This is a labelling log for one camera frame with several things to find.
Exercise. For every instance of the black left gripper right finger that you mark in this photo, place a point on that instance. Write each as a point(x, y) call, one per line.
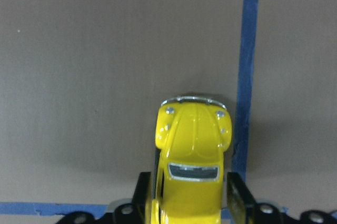
point(240, 201)

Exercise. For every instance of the yellow beetle toy car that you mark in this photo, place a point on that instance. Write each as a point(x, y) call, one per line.
point(191, 136)

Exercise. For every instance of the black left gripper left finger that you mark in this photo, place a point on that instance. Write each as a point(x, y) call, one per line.
point(142, 198)

